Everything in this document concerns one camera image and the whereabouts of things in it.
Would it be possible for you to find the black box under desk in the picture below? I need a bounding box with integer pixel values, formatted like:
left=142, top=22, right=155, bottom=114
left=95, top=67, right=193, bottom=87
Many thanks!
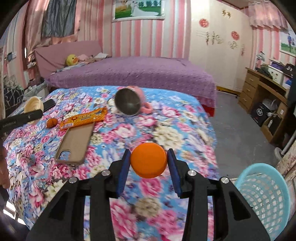
left=251, top=102, right=271, bottom=127

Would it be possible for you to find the purple polka dot bed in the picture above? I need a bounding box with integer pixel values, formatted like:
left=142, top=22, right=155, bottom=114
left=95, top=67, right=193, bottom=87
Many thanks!
left=46, top=56, right=217, bottom=108

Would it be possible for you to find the tan phone case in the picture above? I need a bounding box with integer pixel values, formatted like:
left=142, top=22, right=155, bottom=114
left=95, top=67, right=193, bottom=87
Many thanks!
left=55, top=123, right=95, bottom=165

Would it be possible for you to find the white wardrobe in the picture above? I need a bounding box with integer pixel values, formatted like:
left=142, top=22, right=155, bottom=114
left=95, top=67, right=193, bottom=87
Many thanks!
left=189, top=1, right=252, bottom=92

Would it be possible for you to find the white storage box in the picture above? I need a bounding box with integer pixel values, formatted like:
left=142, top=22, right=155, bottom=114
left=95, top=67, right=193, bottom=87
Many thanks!
left=267, top=65, right=284, bottom=85

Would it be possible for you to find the yellow duck plush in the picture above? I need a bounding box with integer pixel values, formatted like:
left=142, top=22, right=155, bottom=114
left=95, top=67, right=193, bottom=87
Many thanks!
left=65, top=54, right=79, bottom=66

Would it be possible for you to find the beige round shell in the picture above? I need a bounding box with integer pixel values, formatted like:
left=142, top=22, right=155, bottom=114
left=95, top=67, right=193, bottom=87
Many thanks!
left=23, top=96, right=44, bottom=113

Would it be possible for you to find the floral beige curtain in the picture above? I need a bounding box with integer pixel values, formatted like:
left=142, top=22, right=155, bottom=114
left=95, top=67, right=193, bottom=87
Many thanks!
left=276, top=141, right=296, bottom=182

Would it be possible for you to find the pink valance curtain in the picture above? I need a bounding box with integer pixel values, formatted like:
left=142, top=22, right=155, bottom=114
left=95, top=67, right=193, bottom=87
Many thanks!
left=248, top=1, right=288, bottom=30

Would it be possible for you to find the floral blue bed cover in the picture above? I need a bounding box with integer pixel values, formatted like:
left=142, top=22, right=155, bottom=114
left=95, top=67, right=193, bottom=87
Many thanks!
left=4, top=86, right=219, bottom=240

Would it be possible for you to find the framed wedding photo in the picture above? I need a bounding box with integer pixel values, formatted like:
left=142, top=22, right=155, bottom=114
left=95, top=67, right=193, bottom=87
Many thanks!
left=112, top=1, right=165, bottom=22

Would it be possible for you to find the small framed couple photo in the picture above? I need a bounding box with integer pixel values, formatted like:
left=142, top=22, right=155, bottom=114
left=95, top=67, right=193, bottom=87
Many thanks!
left=280, top=27, right=295, bottom=57

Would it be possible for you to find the black phone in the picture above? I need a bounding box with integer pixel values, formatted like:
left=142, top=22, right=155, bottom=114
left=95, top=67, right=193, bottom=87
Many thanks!
left=43, top=99, right=56, bottom=113

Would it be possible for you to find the small desk lamp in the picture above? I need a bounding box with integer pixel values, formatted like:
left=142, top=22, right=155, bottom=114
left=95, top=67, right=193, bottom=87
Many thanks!
left=255, top=51, right=265, bottom=69

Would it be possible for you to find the small brown nut shell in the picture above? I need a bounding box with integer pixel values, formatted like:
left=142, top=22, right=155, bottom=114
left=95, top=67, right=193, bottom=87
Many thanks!
left=46, top=118, right=58, bottom=128

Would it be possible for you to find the grey window curtain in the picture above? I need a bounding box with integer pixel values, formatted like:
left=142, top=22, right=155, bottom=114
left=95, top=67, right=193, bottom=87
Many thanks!
left=41, top=0, right=77, bottom=38

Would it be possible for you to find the pink metal mug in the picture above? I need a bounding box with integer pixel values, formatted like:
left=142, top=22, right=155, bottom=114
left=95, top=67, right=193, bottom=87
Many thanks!
left=114, top=86, right=152, bottom=116

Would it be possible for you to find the orange biscuit pack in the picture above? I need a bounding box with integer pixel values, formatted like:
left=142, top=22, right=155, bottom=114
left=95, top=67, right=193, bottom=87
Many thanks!
left=60, top=107, right=107, bottom=130

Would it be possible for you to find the pink headboard cover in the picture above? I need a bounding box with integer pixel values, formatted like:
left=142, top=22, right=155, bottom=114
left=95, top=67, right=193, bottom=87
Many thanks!
left=34, top=41, right=102, bottom=78

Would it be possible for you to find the orange round lid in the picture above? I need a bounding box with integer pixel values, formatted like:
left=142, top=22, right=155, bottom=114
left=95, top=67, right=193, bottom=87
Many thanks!
left=130, top=143, right=167, bottom=179

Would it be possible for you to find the light blue laundry basket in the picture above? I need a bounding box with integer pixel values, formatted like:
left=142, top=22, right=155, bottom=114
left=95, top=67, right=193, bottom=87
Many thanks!
left=235, top=163, right=290, bottom=240

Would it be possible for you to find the wooden desk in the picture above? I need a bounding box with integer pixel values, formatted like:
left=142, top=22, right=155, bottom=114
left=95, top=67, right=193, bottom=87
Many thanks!
left=238, top=68, right=287, bottom=144

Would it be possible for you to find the white fan under desk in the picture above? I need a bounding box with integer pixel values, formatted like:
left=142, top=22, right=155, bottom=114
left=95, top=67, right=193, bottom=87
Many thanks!
left=262, top=99, right=278, bottom=111

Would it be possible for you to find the person's left hand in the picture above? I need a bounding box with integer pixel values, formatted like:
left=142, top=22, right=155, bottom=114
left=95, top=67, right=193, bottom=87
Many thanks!
left=0, top=146, right=10, bottom=189

